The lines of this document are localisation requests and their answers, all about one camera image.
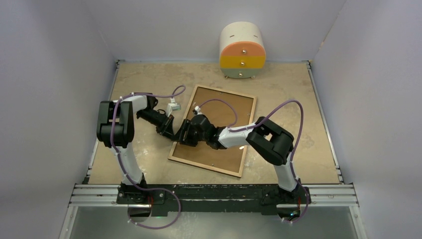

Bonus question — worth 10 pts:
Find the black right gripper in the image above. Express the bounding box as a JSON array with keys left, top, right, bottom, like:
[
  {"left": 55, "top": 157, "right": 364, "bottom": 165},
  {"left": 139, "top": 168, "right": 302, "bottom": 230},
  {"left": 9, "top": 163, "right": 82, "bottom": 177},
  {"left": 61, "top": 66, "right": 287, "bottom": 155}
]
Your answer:
[{"left": 172, "top": 119, "right": 208, "bottom": 147}]

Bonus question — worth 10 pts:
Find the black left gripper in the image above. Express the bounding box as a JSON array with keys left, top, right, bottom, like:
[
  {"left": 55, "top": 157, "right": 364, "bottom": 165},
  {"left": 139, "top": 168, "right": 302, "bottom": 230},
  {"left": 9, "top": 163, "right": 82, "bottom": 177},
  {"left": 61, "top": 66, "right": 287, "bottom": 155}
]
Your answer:
[{"left": 137, "top": 110, "right": 175, "bottom": 140}]

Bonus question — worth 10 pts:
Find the wooden picture frame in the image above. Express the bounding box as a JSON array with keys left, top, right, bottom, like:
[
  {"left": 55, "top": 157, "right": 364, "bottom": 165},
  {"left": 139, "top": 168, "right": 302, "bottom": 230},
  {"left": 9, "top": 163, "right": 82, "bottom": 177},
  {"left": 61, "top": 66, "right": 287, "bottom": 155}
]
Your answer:
[{"left": 168, "top": 84, "right": 257, "bottom": 178}]

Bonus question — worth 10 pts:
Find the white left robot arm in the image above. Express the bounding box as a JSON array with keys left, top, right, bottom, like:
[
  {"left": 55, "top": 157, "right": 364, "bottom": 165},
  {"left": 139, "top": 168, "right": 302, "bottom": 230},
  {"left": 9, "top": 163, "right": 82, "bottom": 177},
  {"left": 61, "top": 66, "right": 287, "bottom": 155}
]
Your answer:
[{"left": 97, "top": 93, "right": 174, "bottom": 204}]

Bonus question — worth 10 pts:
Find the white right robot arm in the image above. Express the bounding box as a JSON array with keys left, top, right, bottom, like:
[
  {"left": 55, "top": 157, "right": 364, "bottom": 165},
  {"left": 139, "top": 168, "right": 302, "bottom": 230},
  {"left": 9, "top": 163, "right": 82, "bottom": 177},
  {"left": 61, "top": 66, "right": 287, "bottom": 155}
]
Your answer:
[{"left": 172, "top": 114, "right": 299, "bottom": 203}]

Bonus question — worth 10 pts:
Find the small round drawer cabinet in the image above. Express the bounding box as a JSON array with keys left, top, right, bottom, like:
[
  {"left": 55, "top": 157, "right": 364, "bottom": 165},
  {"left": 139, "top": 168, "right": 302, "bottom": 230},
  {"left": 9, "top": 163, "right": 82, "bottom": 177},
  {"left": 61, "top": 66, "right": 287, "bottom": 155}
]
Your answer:
[{"left": 219, "top": 21, "right": 266, "bottom": 79}]

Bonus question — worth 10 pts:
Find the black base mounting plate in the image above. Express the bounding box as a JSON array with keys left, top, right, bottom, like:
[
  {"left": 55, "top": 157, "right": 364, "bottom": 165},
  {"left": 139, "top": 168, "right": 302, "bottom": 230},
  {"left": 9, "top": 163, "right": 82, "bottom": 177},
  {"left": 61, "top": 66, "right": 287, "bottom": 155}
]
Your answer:
[{"left": 116, "top": 184, "right": 311, "bottom": 218}]

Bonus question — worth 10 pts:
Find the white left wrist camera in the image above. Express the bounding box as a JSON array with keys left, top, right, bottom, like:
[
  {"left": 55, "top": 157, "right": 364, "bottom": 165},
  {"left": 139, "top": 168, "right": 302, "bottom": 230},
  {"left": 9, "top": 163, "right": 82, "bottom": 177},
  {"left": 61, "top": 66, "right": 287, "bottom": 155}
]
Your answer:
[{"left": 165, "top": 98, "right": 181, "bottom": 117}]

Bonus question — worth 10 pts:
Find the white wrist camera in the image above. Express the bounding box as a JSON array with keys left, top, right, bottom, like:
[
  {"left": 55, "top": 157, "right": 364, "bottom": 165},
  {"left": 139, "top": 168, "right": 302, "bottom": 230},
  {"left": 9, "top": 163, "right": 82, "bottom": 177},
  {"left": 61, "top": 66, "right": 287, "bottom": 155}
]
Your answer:
[
  {"left": 165, "top": 98, "right": 181, "bottom": 117},
  {"left": 193, "top": 106, "right": 203, "bottom": 115}
]

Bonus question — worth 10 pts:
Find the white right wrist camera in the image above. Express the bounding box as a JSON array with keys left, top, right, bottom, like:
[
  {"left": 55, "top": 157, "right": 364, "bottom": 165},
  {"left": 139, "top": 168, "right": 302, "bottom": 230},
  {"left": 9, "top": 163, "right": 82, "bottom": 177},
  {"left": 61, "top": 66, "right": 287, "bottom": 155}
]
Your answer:
[{"left": 193, "top": 106, "right": 203, "bottom": 115}]

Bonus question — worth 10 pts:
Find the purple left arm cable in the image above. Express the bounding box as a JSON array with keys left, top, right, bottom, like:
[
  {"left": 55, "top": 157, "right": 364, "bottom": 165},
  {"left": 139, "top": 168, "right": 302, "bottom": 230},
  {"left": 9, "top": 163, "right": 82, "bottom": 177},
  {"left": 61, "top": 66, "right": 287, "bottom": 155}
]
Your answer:
[{"left": 110, "top": 84, "right": 182, "bottom": 230}]

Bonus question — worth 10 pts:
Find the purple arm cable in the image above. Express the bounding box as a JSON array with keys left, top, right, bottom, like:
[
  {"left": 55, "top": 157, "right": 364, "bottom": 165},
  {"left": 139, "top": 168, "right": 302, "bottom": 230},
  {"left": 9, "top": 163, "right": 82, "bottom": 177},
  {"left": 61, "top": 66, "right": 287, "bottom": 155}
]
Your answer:
[
  {"left": 110, "top": 84, "right": 182, "bottom": 230},
  {"left": 194, "top": 98, "right": 311, "bottom": 225}
]

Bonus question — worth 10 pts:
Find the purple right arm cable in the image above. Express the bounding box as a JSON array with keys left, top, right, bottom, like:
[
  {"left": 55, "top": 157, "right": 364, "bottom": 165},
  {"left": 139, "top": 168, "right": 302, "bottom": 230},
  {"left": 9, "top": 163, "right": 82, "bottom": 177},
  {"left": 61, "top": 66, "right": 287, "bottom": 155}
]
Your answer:
[{"left": 194, "top": 98, "right": 311, "bottom": 225}]

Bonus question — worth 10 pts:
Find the aluminium rail frame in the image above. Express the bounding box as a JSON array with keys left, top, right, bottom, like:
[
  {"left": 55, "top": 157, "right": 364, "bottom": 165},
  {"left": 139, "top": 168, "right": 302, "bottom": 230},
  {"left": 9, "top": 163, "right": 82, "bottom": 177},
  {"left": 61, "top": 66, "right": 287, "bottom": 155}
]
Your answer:
[{"left": 61, "top": 61, "right": 367, "bottom": 239}]

